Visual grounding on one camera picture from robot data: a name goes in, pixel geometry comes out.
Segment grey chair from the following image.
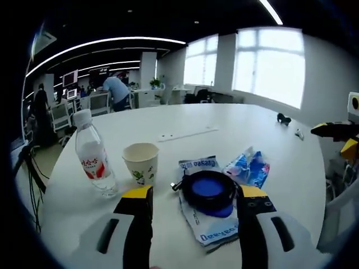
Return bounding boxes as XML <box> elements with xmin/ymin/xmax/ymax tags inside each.
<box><xmin>316</xmin><ymin>179</ymin><xmax>359</xmax><ymax>254</ymax></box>

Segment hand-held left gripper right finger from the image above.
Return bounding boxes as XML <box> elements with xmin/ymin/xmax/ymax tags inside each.
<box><xmin>237</xmin><ymin>184</ymin><xmax>316</xmax><ymax>269</ymax></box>

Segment black cable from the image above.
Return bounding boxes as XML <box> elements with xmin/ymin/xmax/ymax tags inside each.
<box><xmin>170</xmin><ymin>170</ymin><xmax>242</xmax><ymax>210</ymax></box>

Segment white table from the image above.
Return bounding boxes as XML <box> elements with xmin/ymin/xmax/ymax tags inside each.
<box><xmin>39</xmin><ymin>103</ymin><xmax>330</xmax><ymax>269</ymax></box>

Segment clear plastic water bottle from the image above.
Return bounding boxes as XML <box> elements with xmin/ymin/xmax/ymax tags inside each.
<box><xmin>72</xmin><ymin>108</ymin><xmax>118</xmax><ymax>199</ymax></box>

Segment narrow bright window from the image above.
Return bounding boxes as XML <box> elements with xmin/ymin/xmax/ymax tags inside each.
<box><xmin>183</xmin><ymin>33</ymin><xmax>219</xmax><ymax>86</ymax></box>

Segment black floor cables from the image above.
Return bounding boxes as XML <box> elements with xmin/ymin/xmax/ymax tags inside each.
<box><xmin>16</xmin><ymin>145</ymin><xmax>50</xmax><ymax>233</ymax></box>

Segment pink desktop monitor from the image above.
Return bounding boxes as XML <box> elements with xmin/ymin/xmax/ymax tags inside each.
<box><xmin>62</xmin><ymin>69</ymin><xmax>79</xmax><ymax>87</ymax></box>

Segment white table cable strip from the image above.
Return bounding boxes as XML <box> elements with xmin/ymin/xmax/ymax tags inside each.
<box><xmin>157</xmin><ymin>127</ymin><xmax>219</xmax><ymax>143</ymax></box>

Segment blue plastic snack bag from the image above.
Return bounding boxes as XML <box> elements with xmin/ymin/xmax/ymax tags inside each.
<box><xmin>222</xmin><ymin>146</ymin><xmax>270</xmax><ymax>189</ymax></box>

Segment white office chair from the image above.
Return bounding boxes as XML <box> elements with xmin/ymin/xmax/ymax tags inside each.
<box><xmin>52</xmin><ymin>103</ymin><xmax>70</xmax><ymax>132</ymax></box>
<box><xmin>89</xmin><ymin>92</ymin><xmax>111</xmax><ymax>117</ymax></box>

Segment long ceiling light strip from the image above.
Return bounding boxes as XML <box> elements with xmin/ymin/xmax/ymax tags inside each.
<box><xmin>25</xmin><ymin>36</ymin><xmax>187</xmax><ymax>78</ymax></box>

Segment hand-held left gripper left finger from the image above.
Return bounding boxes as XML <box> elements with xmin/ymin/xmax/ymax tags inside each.
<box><xmin>70</xmin><ymin>184</ymin><xmax>154</xmax><ymax>269</ymax></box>

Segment light blue wipes packet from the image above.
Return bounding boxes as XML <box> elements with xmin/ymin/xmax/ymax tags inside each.
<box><xmin>178</xmin><ymin>155</ymin><xmax>242</xmax><ymax>247</ymax></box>

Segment large bright window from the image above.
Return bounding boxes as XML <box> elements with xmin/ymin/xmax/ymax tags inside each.
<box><xmin>232</xmin><ymin>26</ymin><xmax>305</xmax><ymax>109</ymax></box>

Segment white paper cup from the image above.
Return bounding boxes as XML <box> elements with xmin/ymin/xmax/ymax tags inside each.
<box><xmin>122</xmin><ymin>142</ymin><xmax>160</xmax><ymax>188</ymax></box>

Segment blue round pad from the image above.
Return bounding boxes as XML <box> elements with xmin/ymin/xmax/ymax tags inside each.
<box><xmin>190</xmin><ymin>178</ymin><xmax>235</xmax><ymax>218</ymax></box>

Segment black office chair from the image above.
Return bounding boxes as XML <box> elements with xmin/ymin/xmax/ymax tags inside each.
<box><xmin>185</xmin><ymin>89</ymin><xmax>214</xmax><ymax>104</ymax></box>

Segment small black object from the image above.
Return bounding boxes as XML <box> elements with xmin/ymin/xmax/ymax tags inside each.
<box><xmin>276</xmin><ymin>112</ymin><xmax>292</xmax><ymax>126</ymax></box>

